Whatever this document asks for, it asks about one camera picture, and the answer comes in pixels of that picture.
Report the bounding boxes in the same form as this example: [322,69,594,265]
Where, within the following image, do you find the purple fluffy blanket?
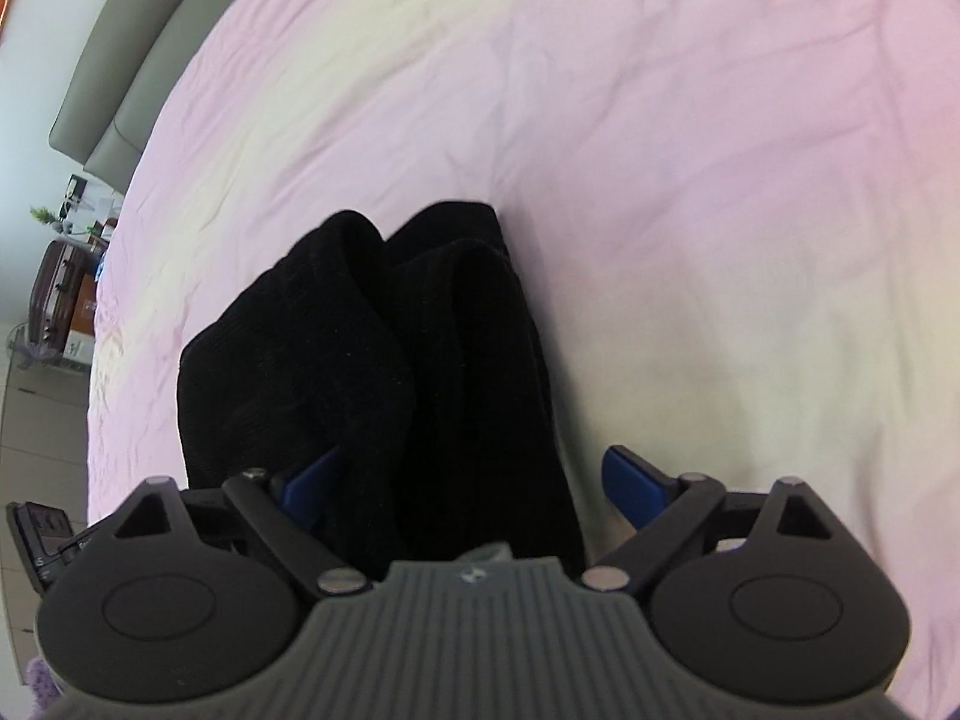
[26,658,64,720]

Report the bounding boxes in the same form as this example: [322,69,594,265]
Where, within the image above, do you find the grey upholstered headboard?
[49,0,235,193]

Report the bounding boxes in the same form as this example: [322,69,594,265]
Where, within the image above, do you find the wooden bedside table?
[64,215,119,367]

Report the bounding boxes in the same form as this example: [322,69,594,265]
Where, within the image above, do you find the brown suitcase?
[26,239,96,355]

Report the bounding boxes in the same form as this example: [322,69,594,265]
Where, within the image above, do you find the black pants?
[178,202,586,580]

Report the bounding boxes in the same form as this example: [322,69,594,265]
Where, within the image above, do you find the pink floral duvet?
[88,0,958,718]

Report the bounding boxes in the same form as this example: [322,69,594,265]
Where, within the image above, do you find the small green plant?
[29,206,62,227]

